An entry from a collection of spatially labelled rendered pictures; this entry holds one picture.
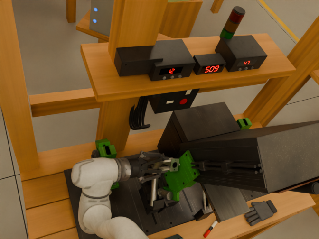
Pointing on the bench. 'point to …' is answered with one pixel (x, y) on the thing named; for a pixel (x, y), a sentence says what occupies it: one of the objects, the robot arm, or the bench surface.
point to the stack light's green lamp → (226, 34)
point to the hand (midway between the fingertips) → (167, 164)
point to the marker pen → (210, 228)
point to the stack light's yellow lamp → (231, 27)
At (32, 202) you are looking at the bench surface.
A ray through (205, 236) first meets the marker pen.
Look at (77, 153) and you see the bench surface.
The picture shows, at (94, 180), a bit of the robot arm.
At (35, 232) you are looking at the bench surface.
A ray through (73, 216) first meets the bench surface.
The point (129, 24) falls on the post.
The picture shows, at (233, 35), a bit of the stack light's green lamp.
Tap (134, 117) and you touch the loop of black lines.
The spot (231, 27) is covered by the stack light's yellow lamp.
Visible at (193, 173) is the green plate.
